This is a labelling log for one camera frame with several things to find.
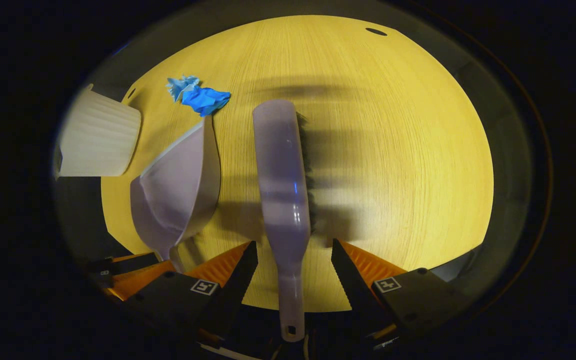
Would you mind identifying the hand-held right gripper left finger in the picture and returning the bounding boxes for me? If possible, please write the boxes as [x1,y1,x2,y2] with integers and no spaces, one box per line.
[118,241,259,347]

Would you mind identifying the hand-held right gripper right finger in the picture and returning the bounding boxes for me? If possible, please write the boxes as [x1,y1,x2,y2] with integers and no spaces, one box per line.
[330,238,470,342]

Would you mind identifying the pink dustpan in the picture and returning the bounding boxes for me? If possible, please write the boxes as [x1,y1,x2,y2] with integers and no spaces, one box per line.
[129,115,222,274]

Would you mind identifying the small pink broom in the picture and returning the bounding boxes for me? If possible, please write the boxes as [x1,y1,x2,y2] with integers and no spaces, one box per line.
[251,98,320,344]

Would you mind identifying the white ribbed garbage bin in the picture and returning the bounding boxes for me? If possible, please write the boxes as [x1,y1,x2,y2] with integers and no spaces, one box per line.
[52,83,143,179]

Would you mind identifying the light blue paper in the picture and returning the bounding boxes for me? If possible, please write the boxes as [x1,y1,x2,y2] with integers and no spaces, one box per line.
[166,74,201,104]

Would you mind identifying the wooden desktop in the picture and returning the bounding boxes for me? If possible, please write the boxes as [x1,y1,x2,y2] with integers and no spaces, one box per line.
[100,15,495,314]

